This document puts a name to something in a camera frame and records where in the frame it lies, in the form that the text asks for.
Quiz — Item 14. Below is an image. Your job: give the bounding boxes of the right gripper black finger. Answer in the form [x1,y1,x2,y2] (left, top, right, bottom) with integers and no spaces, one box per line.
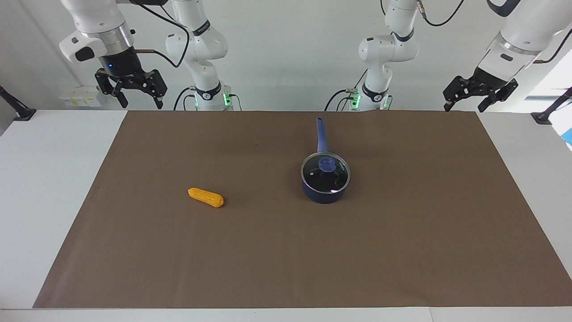
[134,69,168,110]
[95,69,129,109]

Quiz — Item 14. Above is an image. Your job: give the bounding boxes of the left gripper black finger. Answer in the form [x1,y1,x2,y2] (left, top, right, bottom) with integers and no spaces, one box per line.
[443,76,475,112]
[477,80,519,113]

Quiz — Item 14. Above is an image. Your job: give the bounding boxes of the yellow corn cob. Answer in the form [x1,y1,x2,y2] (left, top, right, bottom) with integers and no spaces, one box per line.
[187,187,225,208]

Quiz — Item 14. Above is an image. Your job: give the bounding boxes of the white socket boxes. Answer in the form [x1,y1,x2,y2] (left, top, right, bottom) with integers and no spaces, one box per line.
[59,86,102,108]

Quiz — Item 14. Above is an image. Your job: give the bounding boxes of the black clamp stand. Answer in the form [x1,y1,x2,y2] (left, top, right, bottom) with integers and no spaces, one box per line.
[531,87,572,125]
[0,85,37,122]

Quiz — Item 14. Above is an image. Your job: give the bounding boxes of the brown table mat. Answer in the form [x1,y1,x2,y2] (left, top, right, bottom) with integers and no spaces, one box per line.
[33,110,572,309]

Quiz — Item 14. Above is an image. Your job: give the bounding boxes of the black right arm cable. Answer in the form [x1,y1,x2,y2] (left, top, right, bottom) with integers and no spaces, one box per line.
[130,0,191,69]

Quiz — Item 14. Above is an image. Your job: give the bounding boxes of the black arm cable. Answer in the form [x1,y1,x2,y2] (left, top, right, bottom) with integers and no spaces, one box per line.
[130,0,191,69]
[416,0,572,64]

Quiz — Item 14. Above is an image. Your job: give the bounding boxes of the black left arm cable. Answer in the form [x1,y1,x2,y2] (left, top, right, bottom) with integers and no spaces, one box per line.
[416,0,572,64]

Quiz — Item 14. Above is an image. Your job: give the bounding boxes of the dark blue pot with handle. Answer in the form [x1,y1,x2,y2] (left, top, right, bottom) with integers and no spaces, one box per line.
[301,117,351,204]

